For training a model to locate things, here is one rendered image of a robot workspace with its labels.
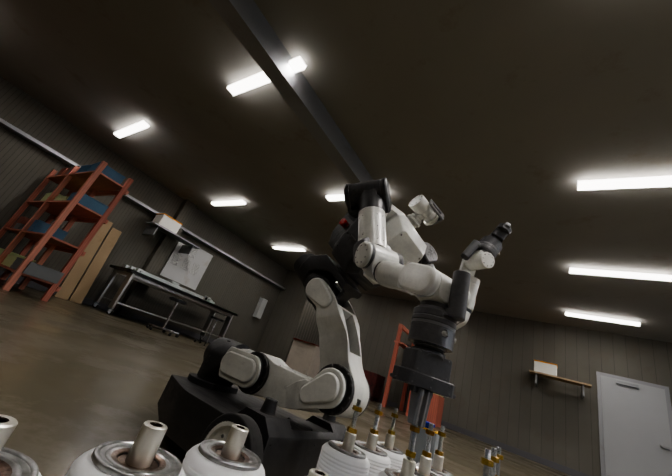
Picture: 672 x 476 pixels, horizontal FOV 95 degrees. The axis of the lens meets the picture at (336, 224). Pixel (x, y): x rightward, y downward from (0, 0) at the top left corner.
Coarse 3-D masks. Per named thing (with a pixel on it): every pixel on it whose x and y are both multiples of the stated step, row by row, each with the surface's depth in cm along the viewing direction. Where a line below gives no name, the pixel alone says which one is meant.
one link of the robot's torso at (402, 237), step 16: (352, 224) 120; (400, 224) 108; (416, 224) 117; (336, 240) 124; (352, 240) 116; (400, 240) 109; (416, 240) 114; (336, 256) 119; (352, 256) 112; (416, 256) 116; (352, 272) 112; (368, 288) 120
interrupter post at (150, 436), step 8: (144, 424) 28; (152, 424) 29; (160, 424) 29; (144, 432) 28; (152, 432) 28; (160, 432) 28; (136, 440) 28; (144, 440) 27; (152, 440) 28; (160, 440) 28; (136, 448) 27; (144, 448) 27; (152, 448) 27; (128, 456) 27; (136, 456) 27; (144, 456) 27; (152, 456) 28; (128, 464) 27; (136, 464) 27; (144, 464) 27
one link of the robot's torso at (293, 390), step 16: (256, 352) 117; (272, 368) 111; (288, 368) 113; (256, 384) 109; (272, 384) 108; (288, 384) 105; (304, 384) 97; (320, 384) 94; (336, 384) 91; (288, 400) 100; (304, 400) 94; (320, 400) 91; (336, 400) 90
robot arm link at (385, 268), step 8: (376, 248) 86; (384, 248) 89; (376, 256) 85; (384, 256) 86; (392, 256) 88; (400, 256) 90; (376, 264) 85; (384, 264) 82; (392, 264) 80; (400, 264) 80; (368, 272) 86; (376, 272) 83; (384, 272) 80; (392, 272) 77; (376, 280) 84; (384, 280) 80; (392, 280) 77; (392, 288) 80
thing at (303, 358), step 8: (296, 344) 832; (304, 344) 820; (312, 344) 801; (296, 352) 819; (304, 352) 807; (312, 352) 796; (288, 360) 819; (296, 360) 807; (304, 360) 795; (312, 360) 789; (296, 368) 795; (304, 368) 783; (312, 368) 790; (312, 376) 790
